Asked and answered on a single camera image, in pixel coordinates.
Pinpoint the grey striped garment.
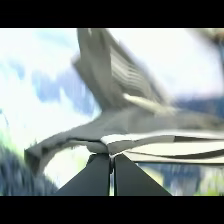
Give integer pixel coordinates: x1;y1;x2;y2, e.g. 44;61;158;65
23;28;224;176

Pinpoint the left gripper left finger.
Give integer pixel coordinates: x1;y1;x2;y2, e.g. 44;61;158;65
54;153;112;197

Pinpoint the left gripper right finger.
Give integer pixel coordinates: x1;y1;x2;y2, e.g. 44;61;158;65
113;153;173;197

